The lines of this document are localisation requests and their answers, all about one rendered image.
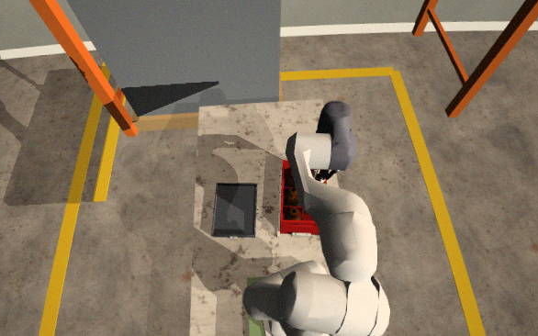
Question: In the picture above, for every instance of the brown bottle with green label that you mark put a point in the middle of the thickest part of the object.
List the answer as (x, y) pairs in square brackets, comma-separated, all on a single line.
[(318, 177)]

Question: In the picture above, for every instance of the red plastic crate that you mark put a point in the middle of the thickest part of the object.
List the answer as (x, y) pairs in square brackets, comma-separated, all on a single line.
[(286, 226)]

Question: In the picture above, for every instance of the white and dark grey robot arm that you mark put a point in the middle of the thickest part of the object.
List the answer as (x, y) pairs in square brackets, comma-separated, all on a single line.
[(344, 302)]

